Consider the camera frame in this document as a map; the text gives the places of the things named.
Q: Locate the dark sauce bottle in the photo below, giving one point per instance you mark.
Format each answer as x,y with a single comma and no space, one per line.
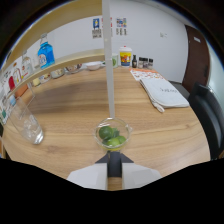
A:
134,62

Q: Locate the clear glass with ice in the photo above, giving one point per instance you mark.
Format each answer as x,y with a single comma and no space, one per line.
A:
28,126

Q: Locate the glass cup with limes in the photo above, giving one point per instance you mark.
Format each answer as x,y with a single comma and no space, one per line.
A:
111,135

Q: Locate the green cup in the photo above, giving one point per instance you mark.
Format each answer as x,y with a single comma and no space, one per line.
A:
115,61

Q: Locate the brown door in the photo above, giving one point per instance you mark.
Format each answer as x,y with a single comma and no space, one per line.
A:
197,56

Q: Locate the yellow jar with white lid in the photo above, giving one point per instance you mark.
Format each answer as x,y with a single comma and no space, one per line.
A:
125,56

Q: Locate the small spice jar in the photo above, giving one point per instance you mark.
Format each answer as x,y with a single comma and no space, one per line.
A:
150,63
145,63
140,63

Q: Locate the orange printed paper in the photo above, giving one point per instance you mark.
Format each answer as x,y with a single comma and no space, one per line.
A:
145,74

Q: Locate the clear bottle with orange cap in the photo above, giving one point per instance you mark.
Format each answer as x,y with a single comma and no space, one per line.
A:
17,74

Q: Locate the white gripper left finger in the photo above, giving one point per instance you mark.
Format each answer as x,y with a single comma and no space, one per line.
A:
90,176

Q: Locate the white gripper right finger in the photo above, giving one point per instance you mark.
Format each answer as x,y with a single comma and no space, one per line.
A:
140,175

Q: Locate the blue liquid bottle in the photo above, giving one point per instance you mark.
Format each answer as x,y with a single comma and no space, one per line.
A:
45,55

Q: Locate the red and white poster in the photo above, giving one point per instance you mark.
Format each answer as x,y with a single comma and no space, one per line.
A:
111,27

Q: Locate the multicolour poster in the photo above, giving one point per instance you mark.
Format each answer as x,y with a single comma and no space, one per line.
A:
121,26

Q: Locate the white cloth bag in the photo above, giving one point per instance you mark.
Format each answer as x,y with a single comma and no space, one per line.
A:
164,95

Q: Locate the two-tier wooden shelf rack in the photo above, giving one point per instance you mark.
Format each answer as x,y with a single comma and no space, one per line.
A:
108,66

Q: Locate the black chair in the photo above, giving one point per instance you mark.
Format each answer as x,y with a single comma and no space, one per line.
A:
208,120

